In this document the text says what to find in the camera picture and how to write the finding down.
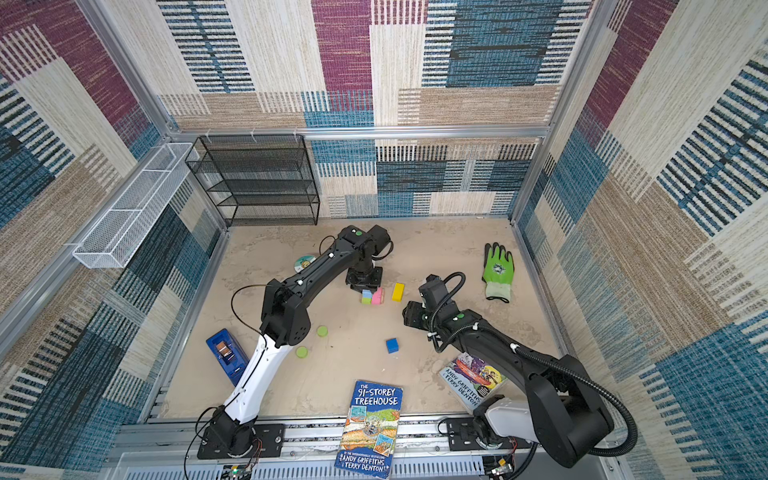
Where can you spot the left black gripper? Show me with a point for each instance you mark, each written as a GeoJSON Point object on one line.
{"type": "Point", "coordinates": [373, 286]}

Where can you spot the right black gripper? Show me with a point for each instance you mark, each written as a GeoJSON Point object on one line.
{"type": "Point", "coordinates": [411, 317]}

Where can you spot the pink rectangular block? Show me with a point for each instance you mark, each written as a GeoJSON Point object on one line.
{"type": "Point", "coordinates": [378, 297]}

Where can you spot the yellow wood block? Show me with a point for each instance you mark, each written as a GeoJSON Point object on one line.
{"type": "Point", "coordinates": [398, 292]}

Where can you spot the dark blue cube block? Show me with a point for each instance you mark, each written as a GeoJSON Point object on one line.
{"type": "Point", "coordinates": [392, 345]}

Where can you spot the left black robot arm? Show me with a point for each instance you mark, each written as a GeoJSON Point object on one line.
{"type": "Point", "coordinates": [285, 321]}

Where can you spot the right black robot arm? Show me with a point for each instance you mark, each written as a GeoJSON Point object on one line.
{"type": "Point", "coordinates": [569, 415]}

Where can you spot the round sunflower label jar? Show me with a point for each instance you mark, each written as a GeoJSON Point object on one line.
{"type": "Point", "coordinates": [303, 262]}

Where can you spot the purple treehouse book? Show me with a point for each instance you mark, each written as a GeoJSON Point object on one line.
{"type": "Point", "coordinates": [471, 380]}

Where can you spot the green black work glove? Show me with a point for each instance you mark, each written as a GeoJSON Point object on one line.
{"type": "Point", "coordinates": [498, 272]}

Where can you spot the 91-storey treehouse book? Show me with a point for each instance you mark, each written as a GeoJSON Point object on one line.
{"type": "Point", "coordinates": [369, 435]}

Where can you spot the blue box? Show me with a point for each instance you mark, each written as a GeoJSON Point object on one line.
{"type": "Point", "coordinates": [229, 354]}

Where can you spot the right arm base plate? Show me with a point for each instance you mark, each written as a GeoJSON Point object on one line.
{"type": "Point", "coordinates": [475, 433]}

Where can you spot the black wire shelf rack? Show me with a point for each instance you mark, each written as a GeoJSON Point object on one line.
{"type": "Point", "coordinates": [257, 180]}

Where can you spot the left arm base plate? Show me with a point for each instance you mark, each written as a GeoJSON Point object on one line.
{"type": "Point", "coordinates": [246, 441]}

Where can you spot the white wire mesh basket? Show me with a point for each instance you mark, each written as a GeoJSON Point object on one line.
{"type": "Point", "coordinates": [117, 235]}

